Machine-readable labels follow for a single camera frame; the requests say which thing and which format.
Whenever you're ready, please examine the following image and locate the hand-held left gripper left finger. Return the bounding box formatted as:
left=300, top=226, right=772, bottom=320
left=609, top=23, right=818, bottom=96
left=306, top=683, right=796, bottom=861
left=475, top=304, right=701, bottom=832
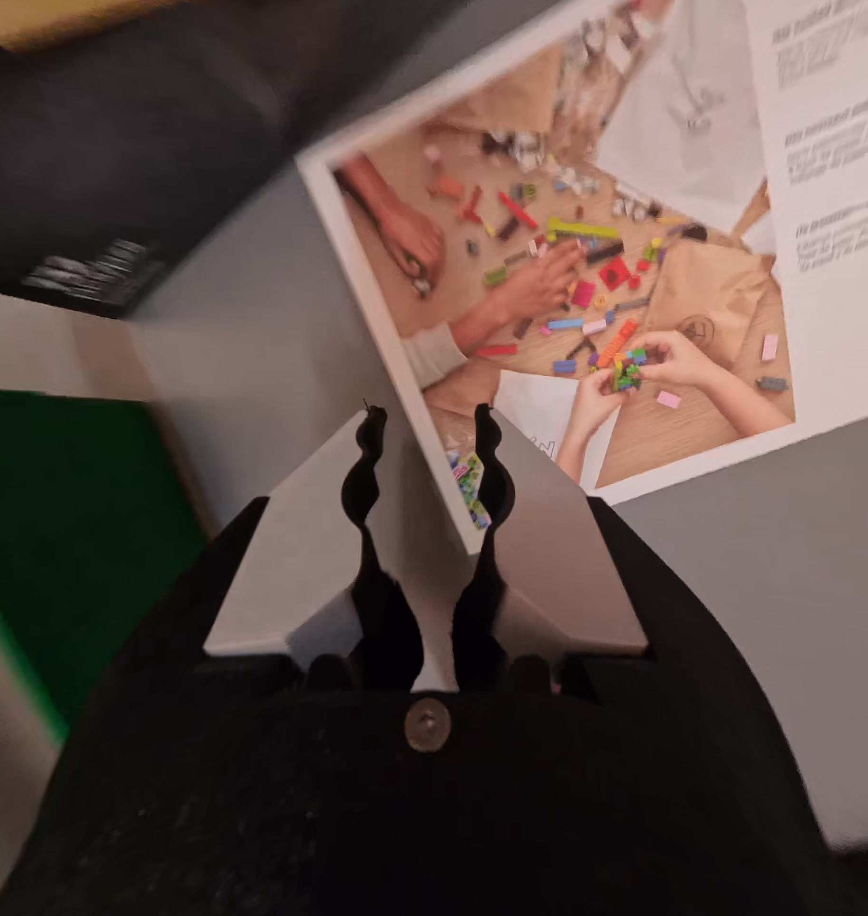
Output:
left=204, top=405, right=425, bottom=692

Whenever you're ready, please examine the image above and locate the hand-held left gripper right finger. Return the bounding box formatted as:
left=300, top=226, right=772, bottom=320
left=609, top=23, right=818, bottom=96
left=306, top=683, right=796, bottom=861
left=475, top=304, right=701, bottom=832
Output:
left=451, top=404, right=650, bottom=692

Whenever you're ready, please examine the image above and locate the white lego instruction booklet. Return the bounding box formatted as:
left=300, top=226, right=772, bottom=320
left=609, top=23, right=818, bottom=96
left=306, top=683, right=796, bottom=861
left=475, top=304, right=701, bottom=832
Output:
left=296, top=0, right=868, bottom=556

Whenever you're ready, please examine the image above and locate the black lego set box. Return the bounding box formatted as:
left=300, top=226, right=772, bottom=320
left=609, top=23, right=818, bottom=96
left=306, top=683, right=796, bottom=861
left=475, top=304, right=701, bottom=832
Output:
left=0, top=0, right=471, bottom=320

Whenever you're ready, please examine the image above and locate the green box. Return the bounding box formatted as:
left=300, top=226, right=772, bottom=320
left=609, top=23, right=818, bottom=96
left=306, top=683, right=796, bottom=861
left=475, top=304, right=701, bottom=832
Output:
left=0, top=390, right=209, bottom=749

